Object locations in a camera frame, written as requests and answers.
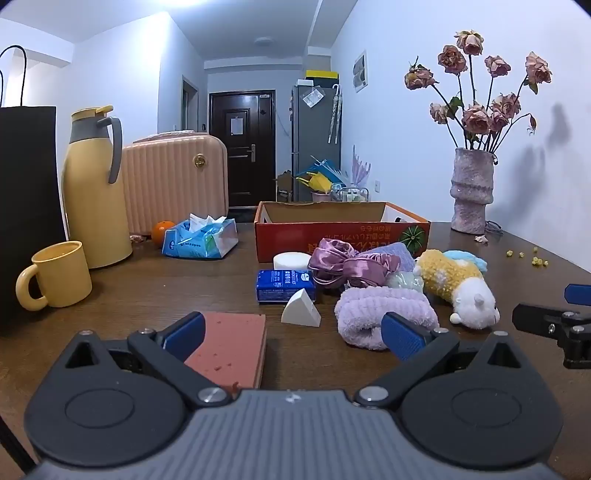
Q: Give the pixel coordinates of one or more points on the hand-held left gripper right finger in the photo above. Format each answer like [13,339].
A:
[401,337]

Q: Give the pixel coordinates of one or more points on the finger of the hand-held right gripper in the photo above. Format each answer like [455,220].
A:
[535,318]
[579,294]

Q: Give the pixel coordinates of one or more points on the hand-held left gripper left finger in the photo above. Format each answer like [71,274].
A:
[187,330]

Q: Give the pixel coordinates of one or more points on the lilac fluffy headband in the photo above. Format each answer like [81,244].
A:
[369,309]

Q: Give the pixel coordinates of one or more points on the clear bagged bath puff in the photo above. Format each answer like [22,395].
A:
[404,281]

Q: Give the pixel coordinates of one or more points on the yellow white plush toy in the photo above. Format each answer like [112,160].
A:
[443,277]

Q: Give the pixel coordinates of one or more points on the light blue plush toy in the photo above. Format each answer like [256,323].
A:
[471,263]

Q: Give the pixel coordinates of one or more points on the white triangular sponge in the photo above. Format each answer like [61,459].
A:
[300,311]

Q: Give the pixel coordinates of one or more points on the blue handkerchief tissue packet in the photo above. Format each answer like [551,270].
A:
[281,284]

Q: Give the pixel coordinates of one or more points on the white round sponge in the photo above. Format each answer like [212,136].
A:
[291,261]

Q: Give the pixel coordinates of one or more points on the red cardboard box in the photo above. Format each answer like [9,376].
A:
[286,240]

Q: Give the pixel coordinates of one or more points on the blue soft tissue pack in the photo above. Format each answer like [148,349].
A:
[198,242]

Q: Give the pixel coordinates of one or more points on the brick red sponge block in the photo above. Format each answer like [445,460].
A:
[231,346]

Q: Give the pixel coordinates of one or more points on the scattered yellow crumbs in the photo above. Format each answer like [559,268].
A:
[536,261]

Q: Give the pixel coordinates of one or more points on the fallen rose petal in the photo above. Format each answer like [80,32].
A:
[481,238]

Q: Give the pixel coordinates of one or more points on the orange tangerine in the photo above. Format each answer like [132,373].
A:
[161,233]

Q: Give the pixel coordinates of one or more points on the small candy wrapper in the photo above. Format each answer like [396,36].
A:
[137,238]

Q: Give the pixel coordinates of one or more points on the yellow mug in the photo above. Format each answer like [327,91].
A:
[64,277]

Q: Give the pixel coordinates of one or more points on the pink textured vase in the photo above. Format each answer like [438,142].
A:
[471,194]

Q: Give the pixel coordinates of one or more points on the pink ribbed suitcase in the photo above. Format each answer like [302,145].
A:
[175,184]

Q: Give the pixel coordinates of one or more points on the pink bucket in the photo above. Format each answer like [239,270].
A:
[321,196]

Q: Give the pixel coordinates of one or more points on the yellow thermos jug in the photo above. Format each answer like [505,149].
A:
[92,198]

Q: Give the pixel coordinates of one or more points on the purple butterfly wings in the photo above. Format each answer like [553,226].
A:
[360,168]

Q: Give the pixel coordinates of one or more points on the brown cardboard box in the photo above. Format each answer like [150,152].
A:
[284,184]

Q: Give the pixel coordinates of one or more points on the pile of blue yellow bags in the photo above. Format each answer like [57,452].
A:
[321,177]

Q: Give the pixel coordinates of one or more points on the dark brown entrance door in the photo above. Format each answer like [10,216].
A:
[240,157]

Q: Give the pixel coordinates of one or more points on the dried pink roses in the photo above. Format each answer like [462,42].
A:
[475,117]

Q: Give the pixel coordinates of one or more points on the white paper notice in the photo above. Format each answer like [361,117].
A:
[236,126]

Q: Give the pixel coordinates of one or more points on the black paper bag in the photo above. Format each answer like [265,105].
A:
[27,184]

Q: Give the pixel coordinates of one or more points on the grey refrigerator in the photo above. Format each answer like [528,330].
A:
[314,138]

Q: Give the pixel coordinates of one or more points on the grey side door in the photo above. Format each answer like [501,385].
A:
[187,106]

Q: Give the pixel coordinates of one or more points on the hanging folded umbrella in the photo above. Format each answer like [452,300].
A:
[335,110]

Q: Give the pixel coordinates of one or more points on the clear plastic bag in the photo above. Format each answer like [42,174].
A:
[313,98]

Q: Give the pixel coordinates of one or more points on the yellow black box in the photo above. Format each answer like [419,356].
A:
[322,76]

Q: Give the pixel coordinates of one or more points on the round ceiling light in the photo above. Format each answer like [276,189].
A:
[264,41]

